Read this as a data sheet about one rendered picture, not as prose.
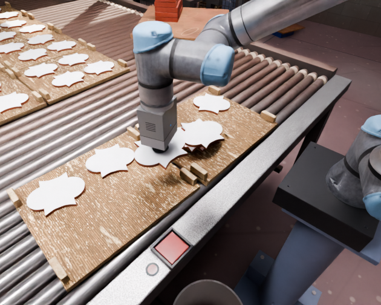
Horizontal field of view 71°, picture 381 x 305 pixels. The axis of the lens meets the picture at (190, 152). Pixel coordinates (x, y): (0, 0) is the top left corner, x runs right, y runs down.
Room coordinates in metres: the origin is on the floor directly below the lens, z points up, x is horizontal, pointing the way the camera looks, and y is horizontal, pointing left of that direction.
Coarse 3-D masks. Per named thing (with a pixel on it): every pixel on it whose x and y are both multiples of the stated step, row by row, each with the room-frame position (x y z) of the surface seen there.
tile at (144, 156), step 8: (176, 136) 0.56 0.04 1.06; (136, 144) 0.52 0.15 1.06; (176, 144) 0.53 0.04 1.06; (184, 144) 0.53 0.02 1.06; (136, 152) 0.49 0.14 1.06; (144, 152) 0.49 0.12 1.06; (152, 152) 0.49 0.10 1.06; (168, 152) 0.49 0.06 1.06; (176, 152) 0.49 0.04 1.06; (184, 152) 0.50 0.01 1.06; (136, 160) 0.46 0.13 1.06; (144, 160) 0.46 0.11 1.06; (152, 160) 0.46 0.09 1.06; (160, 160) 0.46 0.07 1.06; (168, 160) 0.46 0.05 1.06
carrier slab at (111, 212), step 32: (96, 192) 0.45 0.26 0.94; (128, 192) 0.46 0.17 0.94; (160, 192) 0.46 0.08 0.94; (192, 192) 0.47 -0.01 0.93; (32, 224) 0.35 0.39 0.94; (64, 224) 0.35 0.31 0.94; (96, 224) 0.35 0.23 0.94; (128, 224) 0.36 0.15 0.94; (64, 256) 0.27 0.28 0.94; (96, 256) 0.27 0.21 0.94
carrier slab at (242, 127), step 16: (192, 112) 0.85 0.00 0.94; (208, 112) 0.86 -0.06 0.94; (224, 112) 0.86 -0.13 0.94; (240, 112) 0.87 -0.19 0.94; (224, 128) 0.76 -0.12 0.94; (240, 128) 0.76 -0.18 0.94; (256, 128) 0.77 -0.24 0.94; (272, 128) 0.77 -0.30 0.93; (224, 144) 0.67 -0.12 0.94; (240, 144) 0.68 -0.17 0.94; (176, 160) 0.59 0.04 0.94; (192, 160) 0.59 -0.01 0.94; (208, 160) 0.59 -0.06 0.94; (224, 160) 0.60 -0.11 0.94; (208, 176) 0.53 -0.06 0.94
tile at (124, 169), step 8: (96, 152) 0.60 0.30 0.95; (104, 152) 0.60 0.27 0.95; (112, 152) 0.60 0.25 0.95; (120, 152) 0.60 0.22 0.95; (128, 152) 0.61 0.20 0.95; (88, 160) 0.57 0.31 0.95; (96, 160) 0.57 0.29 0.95; (104, 160) 0.57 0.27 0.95; (112, 160) 0.57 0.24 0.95; (120, 160) 0.57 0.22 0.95; (128, 160) 0.57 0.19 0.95; (88, 168) 0.53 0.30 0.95; (96, 168) 0.53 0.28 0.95; (104, 168) 0.54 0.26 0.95; (112, 168) 0.54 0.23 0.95; (120, 168) 0.54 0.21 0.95; (104, 176) 0.51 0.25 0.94
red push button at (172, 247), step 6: (174, 234) 0.34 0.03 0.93; (168, 240) 0.32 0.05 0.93; (174, 240) 0.32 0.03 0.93; (180, 240) 0.32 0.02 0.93; (156, 246) 0.30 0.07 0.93; (162, 246) 0.30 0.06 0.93; (168, 246) 0.30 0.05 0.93; (174, 246) 0.30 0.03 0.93; (180, 246) 0.31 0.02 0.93; (186, 246) 0.31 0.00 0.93; (162, 252) 0.29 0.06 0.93; (168, 252) 0.29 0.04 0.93; (174, 252) 0.29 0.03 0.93; (180, 252) 0.29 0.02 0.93; (168, 258) 0.27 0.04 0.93; (174, 258) 0.28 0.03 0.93
